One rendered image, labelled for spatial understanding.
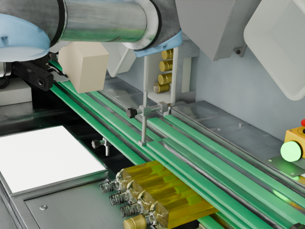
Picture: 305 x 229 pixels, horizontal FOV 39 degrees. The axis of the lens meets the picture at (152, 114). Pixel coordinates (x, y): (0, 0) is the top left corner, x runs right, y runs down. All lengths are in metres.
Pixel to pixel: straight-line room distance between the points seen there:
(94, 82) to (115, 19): 0.40
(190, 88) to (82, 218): 0.51
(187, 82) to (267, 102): 0.30
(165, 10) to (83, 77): 0.33
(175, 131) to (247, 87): 0.23
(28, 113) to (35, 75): 0.88
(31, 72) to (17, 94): 0.97
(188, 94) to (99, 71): 0.31
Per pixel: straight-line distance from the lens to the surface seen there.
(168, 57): 1.38
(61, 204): 1.33
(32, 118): 2.00
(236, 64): 1.22
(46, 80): 1.14
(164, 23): 0.96
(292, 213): 0.90
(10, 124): 1.95
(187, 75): 1.34
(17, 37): 0.65
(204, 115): 1.23
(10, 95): 2.13
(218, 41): 1.11
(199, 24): 1.16
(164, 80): 1.41
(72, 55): 1.22
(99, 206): 1.32
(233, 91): 1.24
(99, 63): 1.18
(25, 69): 1.17
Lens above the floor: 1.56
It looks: 30 degrees down
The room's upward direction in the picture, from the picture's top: 101 degrees counter-clockwise
